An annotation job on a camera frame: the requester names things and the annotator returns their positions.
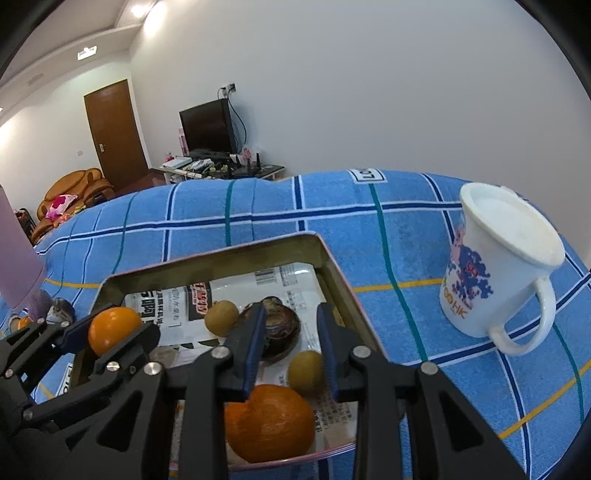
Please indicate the lilac tall kettle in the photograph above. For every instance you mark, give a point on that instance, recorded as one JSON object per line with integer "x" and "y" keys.
{"x": 16, "y": 258}

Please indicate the white printed mug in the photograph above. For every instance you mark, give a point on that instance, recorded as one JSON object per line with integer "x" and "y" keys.
{"x": 466, "y": 277}

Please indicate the blue plaid blanket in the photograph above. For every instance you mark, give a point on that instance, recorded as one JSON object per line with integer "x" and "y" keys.
{"x": 406, "y": 240}

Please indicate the brown wooden door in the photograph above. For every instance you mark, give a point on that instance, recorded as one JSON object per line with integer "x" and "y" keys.
{"x": 115, "y": 134}

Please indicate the large orange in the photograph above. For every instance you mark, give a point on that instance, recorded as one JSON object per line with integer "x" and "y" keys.
{"x": 272, "y": 424}

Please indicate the black router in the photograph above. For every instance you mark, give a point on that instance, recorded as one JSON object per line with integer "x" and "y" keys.
{"x": 249, "y": 169}

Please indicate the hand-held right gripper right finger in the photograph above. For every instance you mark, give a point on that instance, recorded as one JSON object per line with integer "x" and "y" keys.
{"x": 330, "y": 350}

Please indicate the pink rectangular tin box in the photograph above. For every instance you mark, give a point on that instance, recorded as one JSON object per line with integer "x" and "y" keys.
{"x": 344, "y": 300}

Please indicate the small orange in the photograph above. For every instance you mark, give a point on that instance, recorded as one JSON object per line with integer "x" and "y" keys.
{"x": 111, "y": 330}
{"x": 23, "y": 321}

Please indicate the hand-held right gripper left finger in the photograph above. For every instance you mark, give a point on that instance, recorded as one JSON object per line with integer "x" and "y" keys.
{"x": 251, "y": 350}

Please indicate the pink patterned bag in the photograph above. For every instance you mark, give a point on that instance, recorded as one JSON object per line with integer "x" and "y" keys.
{"x": 245, "y": 153}

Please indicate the white wall socket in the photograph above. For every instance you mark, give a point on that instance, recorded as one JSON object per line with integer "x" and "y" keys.
{"x": 228, "y": 88}

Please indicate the brown longan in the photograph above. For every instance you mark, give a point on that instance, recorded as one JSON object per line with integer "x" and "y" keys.
{"x": 304, "y": 371}
{"x": 221, "y": 316}

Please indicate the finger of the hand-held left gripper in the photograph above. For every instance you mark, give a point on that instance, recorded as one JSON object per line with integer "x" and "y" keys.
{"x": 76, "y": 333}
{"x": 131, "y": 344}

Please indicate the black television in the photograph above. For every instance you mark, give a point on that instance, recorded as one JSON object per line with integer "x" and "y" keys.
{"x": 205, "y": 127}

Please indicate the white flat box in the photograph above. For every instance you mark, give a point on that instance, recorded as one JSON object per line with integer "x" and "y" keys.
{"x": 175, "y": 162}

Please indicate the brown striped shell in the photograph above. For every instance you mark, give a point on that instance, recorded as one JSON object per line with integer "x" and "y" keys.
{"x": 281, "y": 330}
{"x": 62, "y": 311}

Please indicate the white television stand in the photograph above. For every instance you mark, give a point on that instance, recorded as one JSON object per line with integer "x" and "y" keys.
{"x": 272, "y": 171}

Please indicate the pink cushion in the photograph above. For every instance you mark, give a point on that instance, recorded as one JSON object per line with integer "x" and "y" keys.
{"x": 60, "y": 203}

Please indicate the orange leather armchair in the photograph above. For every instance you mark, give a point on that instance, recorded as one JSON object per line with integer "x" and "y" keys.
{"x": 87, "y": 184}

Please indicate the square ceiling light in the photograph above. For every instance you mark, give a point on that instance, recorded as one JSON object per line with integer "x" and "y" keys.
{"x": 87, "y": 52}

